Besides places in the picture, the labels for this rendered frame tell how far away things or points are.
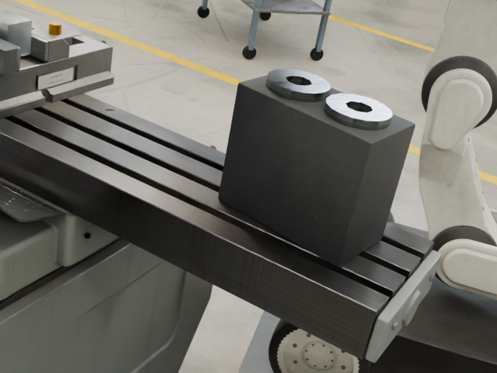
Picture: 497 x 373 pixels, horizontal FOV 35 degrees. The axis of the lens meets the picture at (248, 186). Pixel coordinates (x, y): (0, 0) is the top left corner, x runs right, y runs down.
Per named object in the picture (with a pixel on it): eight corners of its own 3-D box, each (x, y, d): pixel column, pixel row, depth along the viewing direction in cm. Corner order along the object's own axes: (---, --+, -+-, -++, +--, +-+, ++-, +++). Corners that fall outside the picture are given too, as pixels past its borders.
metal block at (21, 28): (6, 43, 136) (7, 9, 133) (30, 54, 133) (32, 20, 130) (-18, 48, 132) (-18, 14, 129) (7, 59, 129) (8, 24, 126)
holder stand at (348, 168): (265, 177, 125) (290, 59, 115) (382, 240, 114) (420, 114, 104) (217, 199, 116) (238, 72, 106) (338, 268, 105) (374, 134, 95)
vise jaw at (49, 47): (19, 36, 142) (20, 15, 140) (69, 57, 137) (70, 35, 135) (-7, 41, 137) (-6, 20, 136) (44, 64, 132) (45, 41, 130)
